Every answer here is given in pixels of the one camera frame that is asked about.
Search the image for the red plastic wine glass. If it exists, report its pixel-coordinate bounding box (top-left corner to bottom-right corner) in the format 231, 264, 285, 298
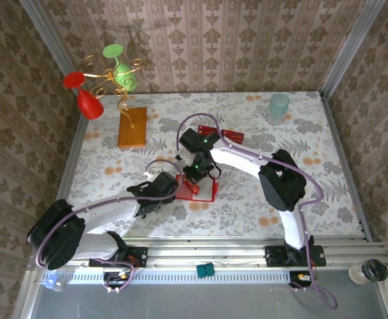
62, 70, 105, 121

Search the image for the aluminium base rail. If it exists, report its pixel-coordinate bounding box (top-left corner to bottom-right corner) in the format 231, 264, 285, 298
27, 235, 388, 272

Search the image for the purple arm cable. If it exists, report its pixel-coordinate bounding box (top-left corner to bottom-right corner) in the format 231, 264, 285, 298
30, 158, 185, 295
177, 112, 340, 310

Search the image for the aluminium frame post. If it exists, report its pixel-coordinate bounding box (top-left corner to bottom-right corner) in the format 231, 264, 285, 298
318, 0, 387, 99
19, 0, 89, 120

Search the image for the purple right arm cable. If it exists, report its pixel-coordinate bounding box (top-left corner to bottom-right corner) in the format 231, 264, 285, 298
177, 112, 340, 310

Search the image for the aluminium table side rail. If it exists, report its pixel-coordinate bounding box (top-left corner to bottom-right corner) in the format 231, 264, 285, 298
56, 114, 90, 209
318, 91, 374, 243

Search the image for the black control box with wires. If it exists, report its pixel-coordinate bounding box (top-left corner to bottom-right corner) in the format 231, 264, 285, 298
101, 269, 136, 294
288, 269, 314, 292

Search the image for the gold wire rack wooden base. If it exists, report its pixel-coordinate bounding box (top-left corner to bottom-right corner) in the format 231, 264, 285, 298
83, 54, 148, 149

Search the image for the white slotted cable tray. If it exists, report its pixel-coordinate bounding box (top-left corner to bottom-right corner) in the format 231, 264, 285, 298
40, 268, 293, 285

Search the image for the green plastic wine glass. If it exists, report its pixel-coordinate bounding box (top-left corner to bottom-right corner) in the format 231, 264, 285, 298
102, 43, 139, 94

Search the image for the floral table cover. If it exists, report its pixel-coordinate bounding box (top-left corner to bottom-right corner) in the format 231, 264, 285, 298
68, 91, 364, 239

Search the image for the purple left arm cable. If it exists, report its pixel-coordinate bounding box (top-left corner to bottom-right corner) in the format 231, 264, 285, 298
30, 158, 185, 295

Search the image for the pale blue plastic cup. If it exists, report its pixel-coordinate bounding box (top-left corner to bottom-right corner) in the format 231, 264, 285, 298
266, 92, 291, 126

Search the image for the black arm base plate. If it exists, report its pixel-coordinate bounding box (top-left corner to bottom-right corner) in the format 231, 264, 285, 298
88, 246, 149, 268
264, 245, 327, 268

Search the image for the clear jar black lid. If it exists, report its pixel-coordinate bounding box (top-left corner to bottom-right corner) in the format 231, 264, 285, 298
347, 258, 388, 286

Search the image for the teal plastic block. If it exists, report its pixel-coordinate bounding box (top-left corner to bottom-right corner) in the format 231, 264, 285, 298
196, 263, 216, 279

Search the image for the grey metal panel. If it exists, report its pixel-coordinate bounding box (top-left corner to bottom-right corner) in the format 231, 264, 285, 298
31, 282, 388, 319

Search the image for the red card holder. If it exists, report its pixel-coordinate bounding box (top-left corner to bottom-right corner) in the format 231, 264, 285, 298
175, 173, 219, 203

